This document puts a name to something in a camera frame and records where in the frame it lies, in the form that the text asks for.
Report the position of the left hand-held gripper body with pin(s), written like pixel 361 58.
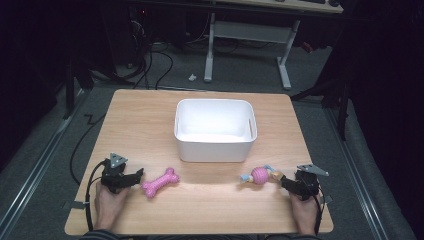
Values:
pixel 111 175

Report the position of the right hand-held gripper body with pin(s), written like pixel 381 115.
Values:
pixel 308 185

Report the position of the pink bone toy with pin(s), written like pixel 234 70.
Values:
pixel 160 183

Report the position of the white plastic bin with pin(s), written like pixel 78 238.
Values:
pixel 215 146

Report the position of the person's right hand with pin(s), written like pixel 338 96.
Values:
pixel 306 213

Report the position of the person's left hand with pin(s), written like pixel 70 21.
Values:
pixel 108 206

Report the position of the grey tape strip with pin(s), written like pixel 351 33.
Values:
pixel 327 199
pixel 80 205

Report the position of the black metal stand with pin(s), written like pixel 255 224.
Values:
pixel 69 90
pixel 341 106

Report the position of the white scrap on floor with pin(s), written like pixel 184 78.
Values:
pixel 192 77

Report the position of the small red object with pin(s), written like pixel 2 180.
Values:
pixel 307 47

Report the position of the desk with white legs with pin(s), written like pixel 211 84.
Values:
pixel 250 31

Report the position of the metal floor rail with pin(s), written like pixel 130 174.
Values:
pixel 36 160
pixel 356 173

